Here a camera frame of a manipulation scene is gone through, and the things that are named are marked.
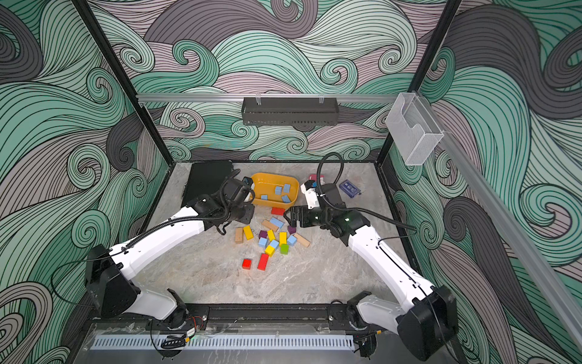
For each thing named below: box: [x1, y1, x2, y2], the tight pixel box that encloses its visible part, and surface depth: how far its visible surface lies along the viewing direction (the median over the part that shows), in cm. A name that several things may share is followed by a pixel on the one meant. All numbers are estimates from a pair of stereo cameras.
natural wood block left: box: [234, 226, 245, 244], surface depth 92 cm
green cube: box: [280, 243, 290, 255], surface depth 91 cm
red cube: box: [241, 258, 253, 270], surface depth 86 cm
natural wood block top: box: [261, 219, 279, 233], surface depth 97 cm
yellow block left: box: [243, 225, 254, 241], surface depth 94 cm
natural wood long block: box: [294, 232, 311, 248], surface depth 93 cm
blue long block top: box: [269, 216, 285, 229], surface depth 98 cm
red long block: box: [257, 253, 270, 271], surface depth 88 cm
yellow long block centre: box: [278, 232, 288, 248], surface depth 94 cm
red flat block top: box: [271, 207, 285, 217], surface depth 103 cm
